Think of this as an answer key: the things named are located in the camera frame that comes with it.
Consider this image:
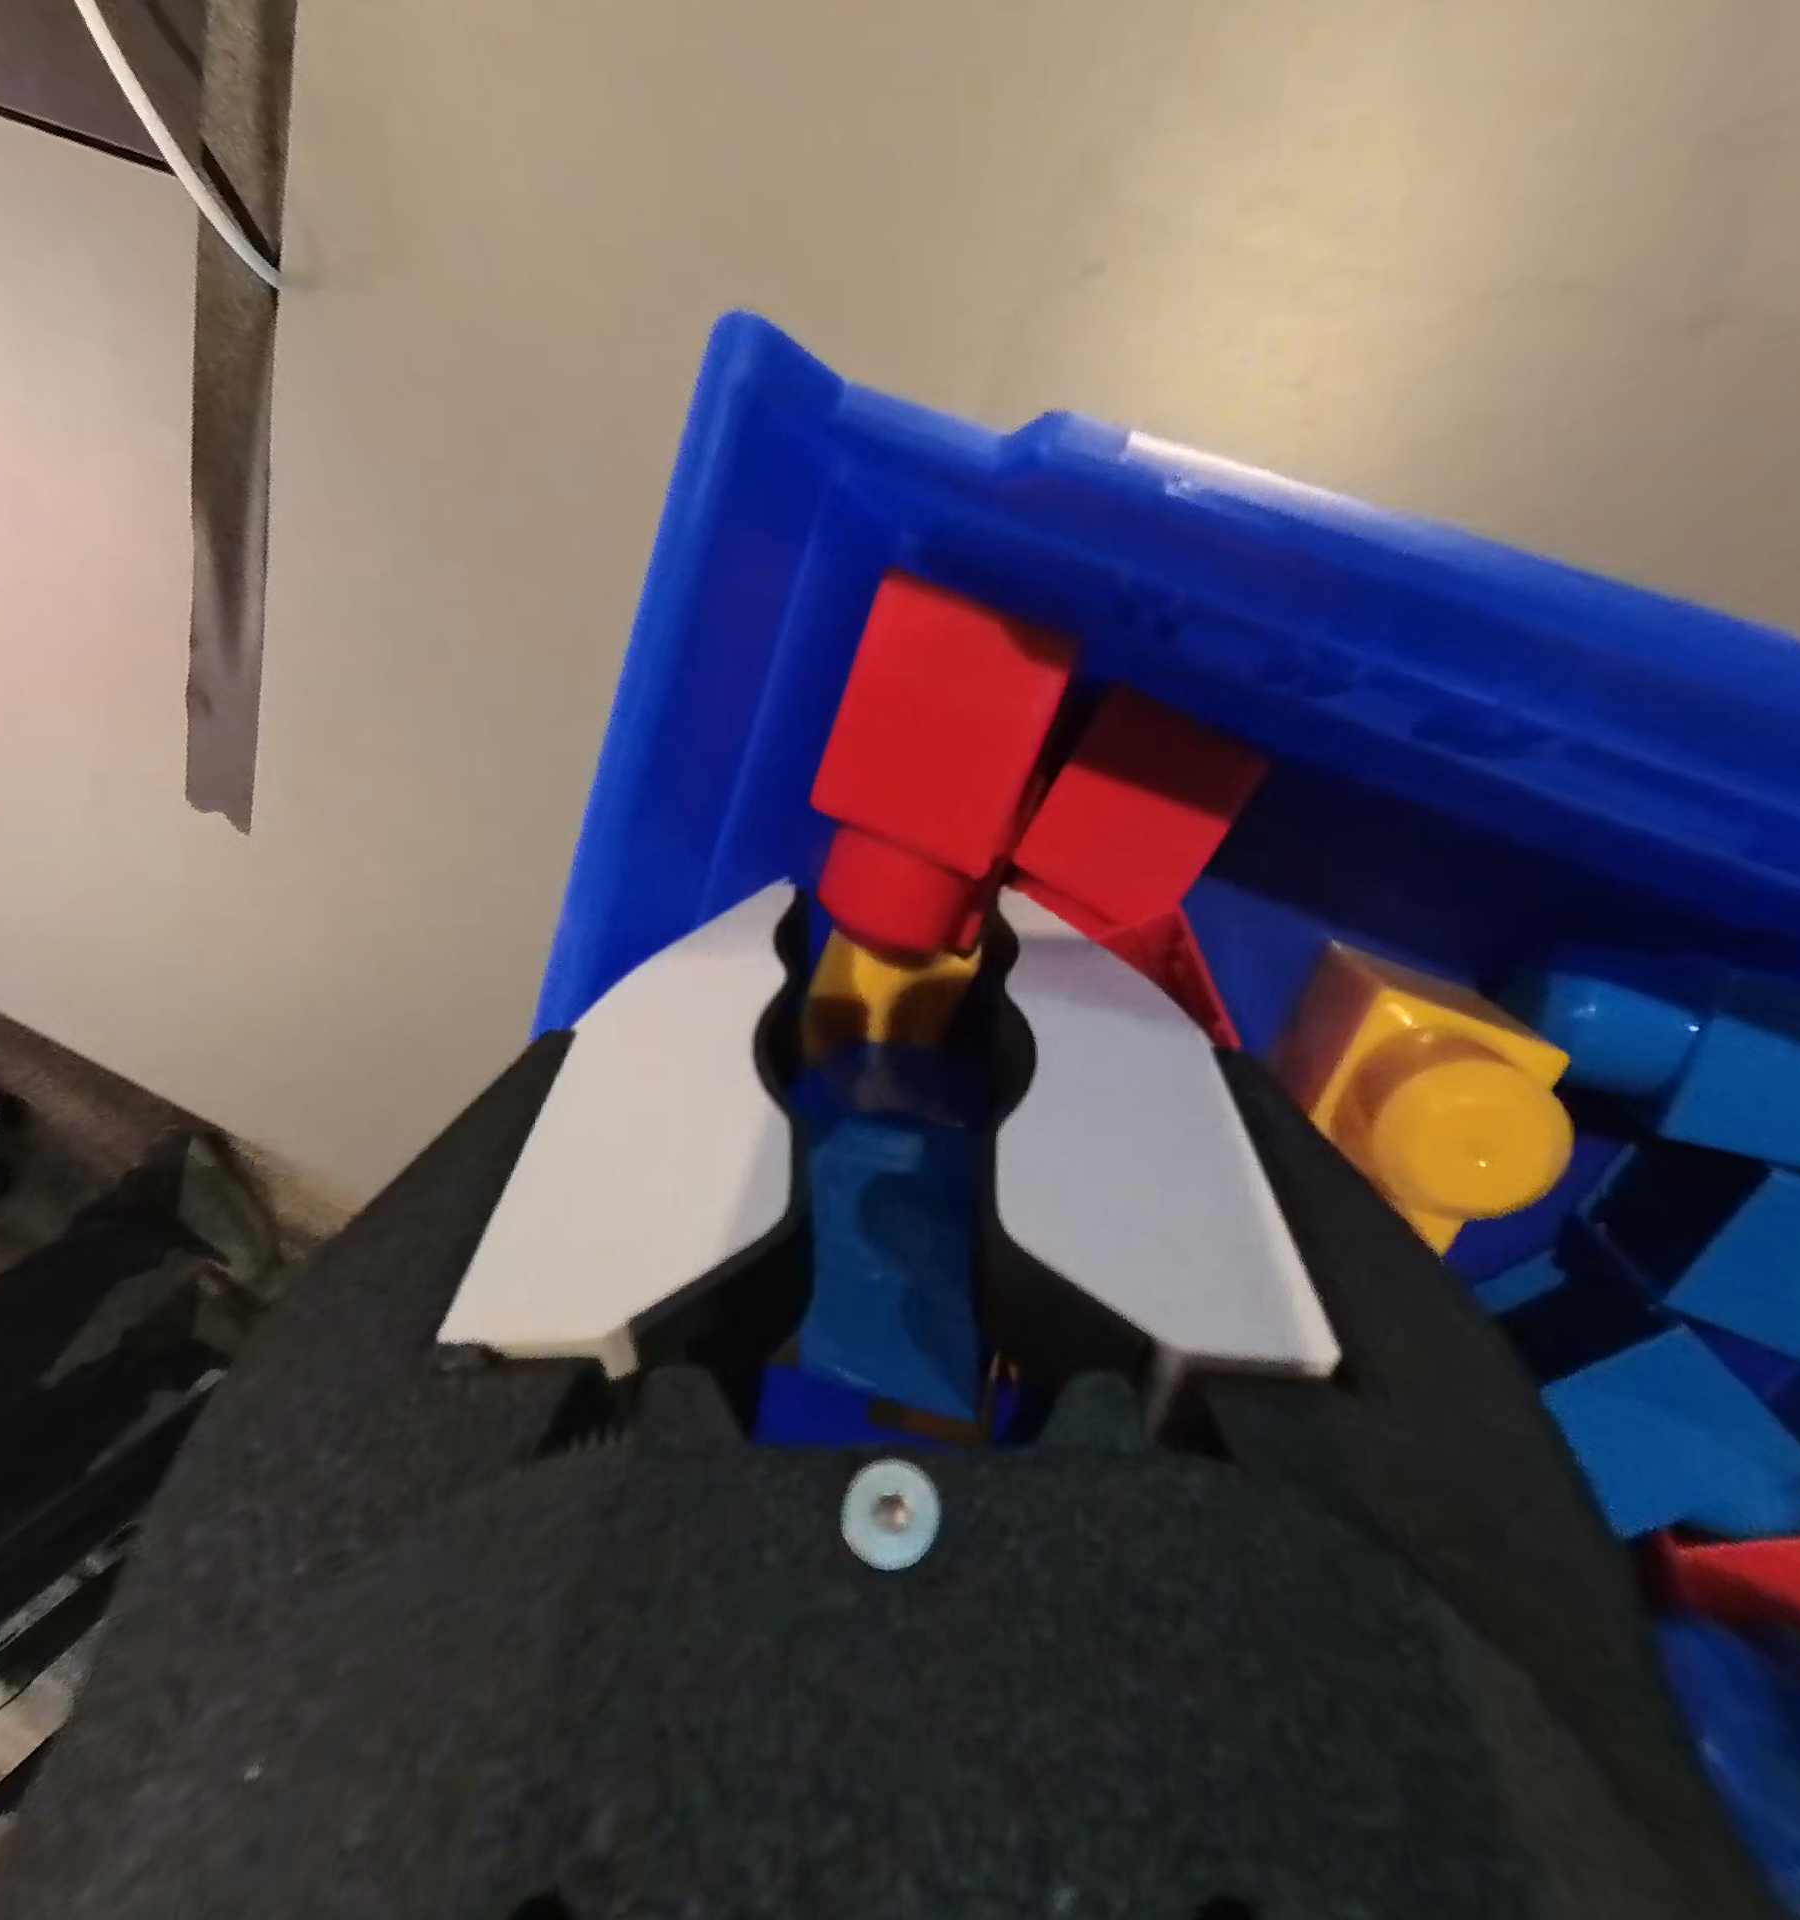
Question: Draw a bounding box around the blue plastic storage bin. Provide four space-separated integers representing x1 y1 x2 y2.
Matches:
533 308 1800 1920

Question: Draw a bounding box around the dark chair base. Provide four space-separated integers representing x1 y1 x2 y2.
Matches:
0 983 335 1681

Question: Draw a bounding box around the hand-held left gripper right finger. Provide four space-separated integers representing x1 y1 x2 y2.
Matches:
981 885 1348 1388

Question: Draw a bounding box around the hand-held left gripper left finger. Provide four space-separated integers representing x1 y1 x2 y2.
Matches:
432 880 814 1383

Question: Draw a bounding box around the pile of toy blocks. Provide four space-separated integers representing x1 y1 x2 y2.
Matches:
763 688 1800 1666

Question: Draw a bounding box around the white charging cable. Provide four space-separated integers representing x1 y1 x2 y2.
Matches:
73 0 292 292

